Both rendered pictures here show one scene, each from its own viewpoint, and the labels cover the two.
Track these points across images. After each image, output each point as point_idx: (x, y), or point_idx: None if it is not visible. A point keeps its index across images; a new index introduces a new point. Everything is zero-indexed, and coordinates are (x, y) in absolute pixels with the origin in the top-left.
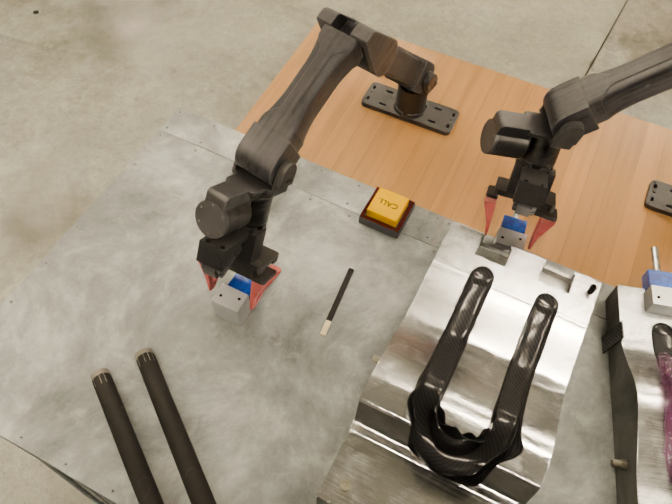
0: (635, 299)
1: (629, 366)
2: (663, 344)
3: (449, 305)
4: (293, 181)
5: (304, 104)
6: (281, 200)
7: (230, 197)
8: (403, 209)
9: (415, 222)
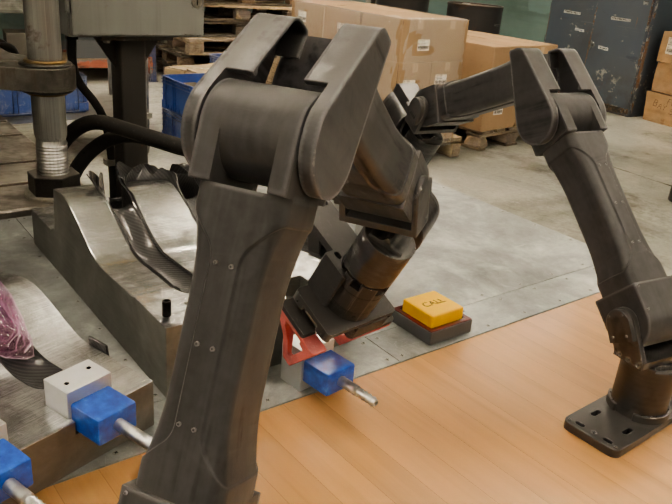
0: (115, 382)
1: (56, 310)
2: (36, 376)
3: None
4: (514, 294)
5: (467, 77)
6: (489, 282)
7: (400, 85)
8: (418, 308)
9: (406, 339)
